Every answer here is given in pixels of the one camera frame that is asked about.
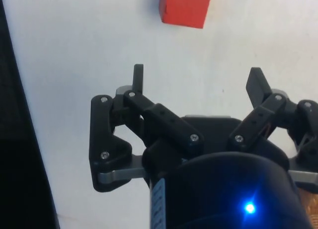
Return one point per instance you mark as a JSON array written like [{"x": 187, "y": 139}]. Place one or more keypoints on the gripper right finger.
[{"x": 261, "y": 117}]

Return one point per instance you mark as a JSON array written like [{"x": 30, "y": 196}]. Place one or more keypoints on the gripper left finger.
[{"x": 104, "y": 129}]

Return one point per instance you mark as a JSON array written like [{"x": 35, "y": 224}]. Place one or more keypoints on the wicker basket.
[{"x": 309, "y": 209}]

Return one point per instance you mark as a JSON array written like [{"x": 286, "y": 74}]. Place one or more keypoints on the red cube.
[{"x": 185, "y": 8}]

